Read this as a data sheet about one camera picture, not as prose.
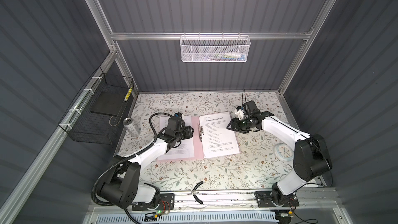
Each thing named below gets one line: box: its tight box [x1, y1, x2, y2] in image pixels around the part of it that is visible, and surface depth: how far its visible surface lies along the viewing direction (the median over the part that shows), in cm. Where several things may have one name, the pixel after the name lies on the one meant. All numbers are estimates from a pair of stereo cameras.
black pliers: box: [190, 180, 204, 205], surface depth 78 cm
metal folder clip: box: [197, 122, 205, 143], surface depth 100 cm
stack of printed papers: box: [199, 111, 240, 159], surface depth 95 cm
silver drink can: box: [122, 117, 141, 137], surface depth 89 cm
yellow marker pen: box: [123, 86, 133, 102], surface depth 83 cm
